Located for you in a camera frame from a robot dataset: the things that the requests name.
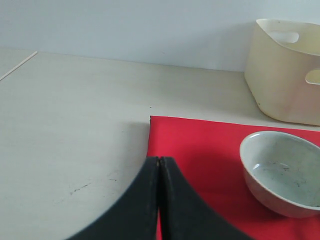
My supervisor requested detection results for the pale green ceramic bowl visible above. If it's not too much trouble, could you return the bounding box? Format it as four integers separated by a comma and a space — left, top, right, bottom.
239, 131, 320, 219

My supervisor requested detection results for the red table cloth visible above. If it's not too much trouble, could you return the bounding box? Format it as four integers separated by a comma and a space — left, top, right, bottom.
147, 116, 320, 240

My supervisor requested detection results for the cream plastic bin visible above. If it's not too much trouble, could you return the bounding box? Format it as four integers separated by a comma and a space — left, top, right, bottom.
244, 18, 320, 126

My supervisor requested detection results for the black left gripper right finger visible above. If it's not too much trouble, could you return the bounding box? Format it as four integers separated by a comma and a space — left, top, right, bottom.
159, 157, 251, 240

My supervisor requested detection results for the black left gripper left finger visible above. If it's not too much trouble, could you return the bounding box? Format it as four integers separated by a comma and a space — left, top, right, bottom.
69, 157, 160, 240

